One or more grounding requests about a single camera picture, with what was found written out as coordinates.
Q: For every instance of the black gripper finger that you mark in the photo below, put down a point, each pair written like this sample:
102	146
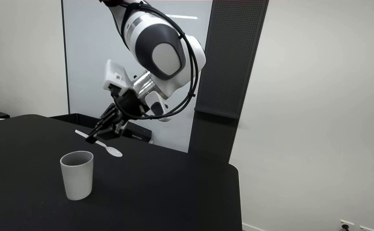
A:
114	128
104	122

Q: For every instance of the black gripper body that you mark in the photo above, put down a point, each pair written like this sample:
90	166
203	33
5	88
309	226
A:
126	106

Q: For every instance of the white wall socket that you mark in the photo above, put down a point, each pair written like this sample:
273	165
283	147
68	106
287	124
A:
347	225

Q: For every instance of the white plastic spoon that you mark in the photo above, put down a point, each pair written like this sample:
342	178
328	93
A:
111	151

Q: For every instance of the black vertical pillar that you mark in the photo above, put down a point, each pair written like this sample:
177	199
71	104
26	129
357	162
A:
233	39

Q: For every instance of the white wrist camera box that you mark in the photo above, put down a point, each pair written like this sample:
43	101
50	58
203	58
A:
116	75

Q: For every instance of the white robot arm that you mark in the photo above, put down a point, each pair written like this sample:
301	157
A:
172	62

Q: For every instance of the small black box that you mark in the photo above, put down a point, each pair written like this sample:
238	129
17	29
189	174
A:
138	133

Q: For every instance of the white ceramic mug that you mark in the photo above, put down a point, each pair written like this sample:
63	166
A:
77	170

